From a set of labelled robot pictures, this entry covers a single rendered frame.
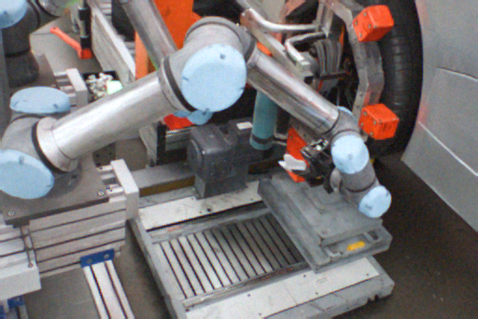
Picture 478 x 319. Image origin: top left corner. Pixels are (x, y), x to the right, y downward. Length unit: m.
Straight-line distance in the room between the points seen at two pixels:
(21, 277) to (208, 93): 0.61
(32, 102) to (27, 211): 0.25
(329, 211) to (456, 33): 1.03
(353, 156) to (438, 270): 1.43
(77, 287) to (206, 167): 0.65
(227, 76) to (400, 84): 0.80
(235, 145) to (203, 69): 1.32
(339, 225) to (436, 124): 0.78
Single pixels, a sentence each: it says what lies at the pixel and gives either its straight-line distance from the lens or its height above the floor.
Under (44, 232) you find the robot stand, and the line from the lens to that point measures 1.47.
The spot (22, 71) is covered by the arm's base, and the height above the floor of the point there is 0.86.
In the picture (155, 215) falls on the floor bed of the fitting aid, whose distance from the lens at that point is 2.40.
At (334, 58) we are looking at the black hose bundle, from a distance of 1.66.
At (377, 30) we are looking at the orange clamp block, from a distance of 1.66.
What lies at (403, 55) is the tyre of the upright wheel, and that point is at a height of 1.04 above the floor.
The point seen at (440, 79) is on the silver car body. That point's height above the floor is 1.06.
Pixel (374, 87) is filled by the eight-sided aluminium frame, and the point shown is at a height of 0.95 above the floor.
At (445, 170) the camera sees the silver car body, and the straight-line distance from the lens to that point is 1.64.
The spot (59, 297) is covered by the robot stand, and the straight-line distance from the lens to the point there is 1.99.
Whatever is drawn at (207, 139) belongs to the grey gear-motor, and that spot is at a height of 0.41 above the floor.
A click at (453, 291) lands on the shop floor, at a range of 2.52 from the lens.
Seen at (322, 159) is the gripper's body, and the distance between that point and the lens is 1.42.
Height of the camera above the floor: 1.75
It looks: 35 degrees down
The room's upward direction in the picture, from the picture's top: 11 degrees clockwise
